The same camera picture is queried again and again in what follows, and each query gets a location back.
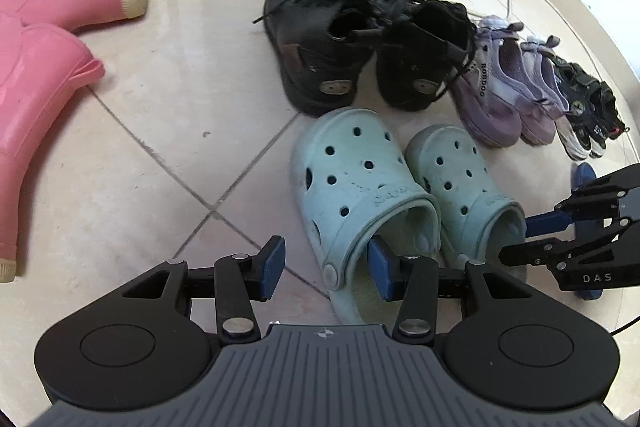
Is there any purple mesh sneaker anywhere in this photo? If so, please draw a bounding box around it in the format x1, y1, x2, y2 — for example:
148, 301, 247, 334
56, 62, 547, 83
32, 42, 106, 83
450, 14, 523, 149
502, 36, 568, 145

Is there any green clog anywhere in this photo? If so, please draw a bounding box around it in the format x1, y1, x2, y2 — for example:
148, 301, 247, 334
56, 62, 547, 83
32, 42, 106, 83
404, 123, 528, 280
291, 107, 442, 325

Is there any black sport sandal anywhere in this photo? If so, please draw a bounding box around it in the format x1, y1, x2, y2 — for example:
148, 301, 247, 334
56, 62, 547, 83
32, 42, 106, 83
547, 57, 608, 160
575, 72, 630, 158

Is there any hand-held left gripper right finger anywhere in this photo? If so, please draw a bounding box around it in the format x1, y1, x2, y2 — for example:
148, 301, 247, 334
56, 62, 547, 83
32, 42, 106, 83
366, 238, 531, 344

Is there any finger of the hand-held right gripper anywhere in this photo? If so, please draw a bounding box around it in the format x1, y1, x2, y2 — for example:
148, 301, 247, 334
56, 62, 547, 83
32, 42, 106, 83
499, 217, 640, 269
525, 164, 640, 236

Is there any black lace-up boot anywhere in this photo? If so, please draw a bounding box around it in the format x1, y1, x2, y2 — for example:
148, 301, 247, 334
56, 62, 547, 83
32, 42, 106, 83
252, 0, 381, 118
362, 0, 476, 112

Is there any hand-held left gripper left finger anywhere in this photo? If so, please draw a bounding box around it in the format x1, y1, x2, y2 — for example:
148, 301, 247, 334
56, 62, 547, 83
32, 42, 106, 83
121, 235, 287, 342

